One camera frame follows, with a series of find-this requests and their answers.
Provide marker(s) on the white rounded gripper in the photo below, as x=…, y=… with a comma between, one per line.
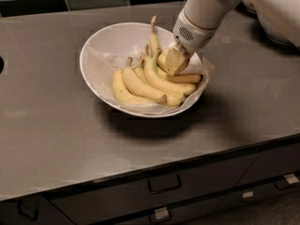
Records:
x=191, y=34

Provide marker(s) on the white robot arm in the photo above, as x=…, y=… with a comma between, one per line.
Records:
x=199, y=20

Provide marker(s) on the long middle yellow banana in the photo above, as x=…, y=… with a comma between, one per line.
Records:
x=151, y=74

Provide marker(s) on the small hidden yellow banana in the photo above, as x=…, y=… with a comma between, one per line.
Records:
x=140, y=71

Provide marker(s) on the large white oval bowl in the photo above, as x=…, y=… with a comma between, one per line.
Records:
x=120, y=36

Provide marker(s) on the white paper bowl liner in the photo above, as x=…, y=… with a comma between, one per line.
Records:
x=98, y=67

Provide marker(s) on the white bowl near corner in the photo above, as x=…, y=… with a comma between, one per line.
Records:
x=272, y=32

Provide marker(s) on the dark right drawer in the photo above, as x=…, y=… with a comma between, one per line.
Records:
x=272, y=163

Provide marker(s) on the dark drawer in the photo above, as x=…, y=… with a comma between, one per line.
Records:
x=156, y=197
x=47, y=213
x=272, y=163
x=207, y=204

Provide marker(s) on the dark lower drawer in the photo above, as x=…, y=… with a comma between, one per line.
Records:
x=207, y=204

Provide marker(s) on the dark upper middle drawer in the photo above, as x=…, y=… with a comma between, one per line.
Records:
x=156, y=197

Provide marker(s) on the dark left drawer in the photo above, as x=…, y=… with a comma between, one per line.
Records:
x=47, y=213

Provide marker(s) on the black drawer handle middle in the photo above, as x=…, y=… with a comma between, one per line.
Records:
x=164, y=183

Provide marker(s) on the black drawer handle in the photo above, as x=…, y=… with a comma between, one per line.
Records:
x=164, y=183
x=288, y=181
x=27, y=210

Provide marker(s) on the lower drawer handle with label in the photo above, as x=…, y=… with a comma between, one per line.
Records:
x=160, y=215

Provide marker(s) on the black right drawer handle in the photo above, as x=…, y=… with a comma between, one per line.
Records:
x=288, y=181

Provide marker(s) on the black left drawer handle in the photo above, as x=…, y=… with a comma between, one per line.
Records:
x=27, y=210

